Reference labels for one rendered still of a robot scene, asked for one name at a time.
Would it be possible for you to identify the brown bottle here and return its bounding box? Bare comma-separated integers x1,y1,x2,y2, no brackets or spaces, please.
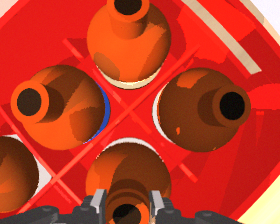
151,67,251,153
85,137,172,224

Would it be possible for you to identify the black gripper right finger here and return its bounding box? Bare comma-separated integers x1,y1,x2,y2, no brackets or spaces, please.
148,191,244,224

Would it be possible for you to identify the red bottle crate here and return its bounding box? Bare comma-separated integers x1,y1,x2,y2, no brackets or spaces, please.
0,0,280,221

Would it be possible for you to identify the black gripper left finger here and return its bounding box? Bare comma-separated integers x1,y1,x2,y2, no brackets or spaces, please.
0,189,107,224

